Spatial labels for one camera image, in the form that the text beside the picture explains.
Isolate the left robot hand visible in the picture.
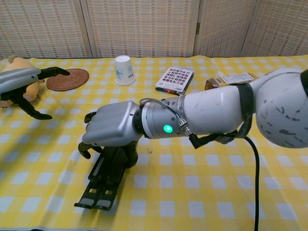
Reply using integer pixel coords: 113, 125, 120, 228
0, 66, 71, 120

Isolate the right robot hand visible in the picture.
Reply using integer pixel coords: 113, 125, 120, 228
78, 100, 142, 169

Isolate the black folding laptop stand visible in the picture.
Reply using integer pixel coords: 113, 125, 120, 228
74, 144, 128, 211

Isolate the yellow plush toy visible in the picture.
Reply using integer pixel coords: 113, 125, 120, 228
0, 54, 46, 108

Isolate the brown woven round coaster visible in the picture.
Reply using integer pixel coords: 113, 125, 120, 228
46, 68, 90, 91

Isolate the white paper cup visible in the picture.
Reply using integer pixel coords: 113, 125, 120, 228
114, 55, 136, 87

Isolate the woven folding screen panel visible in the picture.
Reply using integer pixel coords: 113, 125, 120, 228
242, 0, 308, 58
80, 0, 200, 58
193, 0, 258, 58
0, 0, 93, 60

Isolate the colourful printed card box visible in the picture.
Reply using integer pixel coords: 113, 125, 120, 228
155, 67, 195, 97

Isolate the yellow white checked tablecloth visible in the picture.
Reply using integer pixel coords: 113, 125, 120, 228
0, 54, 308, 231

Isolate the amber tea bottle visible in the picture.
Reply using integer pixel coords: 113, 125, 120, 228
205, 73, 259, 91

